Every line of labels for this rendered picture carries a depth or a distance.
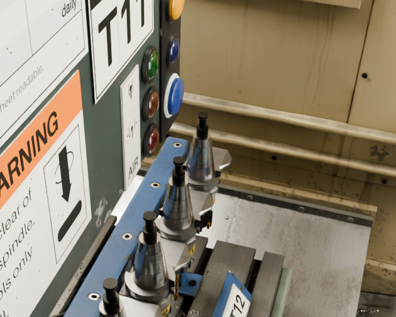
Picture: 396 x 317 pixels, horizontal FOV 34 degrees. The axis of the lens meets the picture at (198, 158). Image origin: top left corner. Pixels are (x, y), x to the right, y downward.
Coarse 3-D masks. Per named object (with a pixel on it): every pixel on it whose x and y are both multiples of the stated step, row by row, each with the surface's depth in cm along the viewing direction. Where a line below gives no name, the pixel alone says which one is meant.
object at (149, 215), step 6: (144, 216) 74; (150, 216) 74; (150, 222) 74; (144, 228) 76; (150, 228) 75; (156, 228) 76; (144, 234) 75; (150, 234) 75; (156, 234) 76; (144, 240) 76; (150, 240) 76
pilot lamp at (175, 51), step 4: (176, 40) 49; (172, 44) 49; (176, 44) 49; (172, 48) 49; (176, 48) 49; (172, 52) 49; (176, 52) 49; (172, 56) 49; (176, 56) 49; (172, 60) 49
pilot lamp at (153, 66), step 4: (156, 52) 45; (152, 56) 44; (156, 56) 45; (152, 60) 44; (156, 60) 45; (152, 64) 44; (156, 64) 45; (148, 68) 44; (152, 68) 44; (156, 68) 45; (148, 72) 44; (152, 72) 45; (156, 72) 45; (148, 76) 45; (152, 76) 45
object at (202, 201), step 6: (192, 192) 95; (198, 192) 95; (204, 192) 95; (192, 198) 94; (198, 198) 94; (204, 198) 94; (210, 198) 94; (162, 204) 93; (192, 204) 93; (198, 204) 93; (204, 204) 93; (210, 204) 93; (198, 210) 92; (204, 210) 92
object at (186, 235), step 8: (192, 208) 91; (160, 224) 88; (192, 224) 88; (200, 224) 89; (160, 232) 87; (168, 232) 87; (176, 232) 87; (184, 232) 87; (192, 232) 87; (184, 240) 88; (192, 240) 88
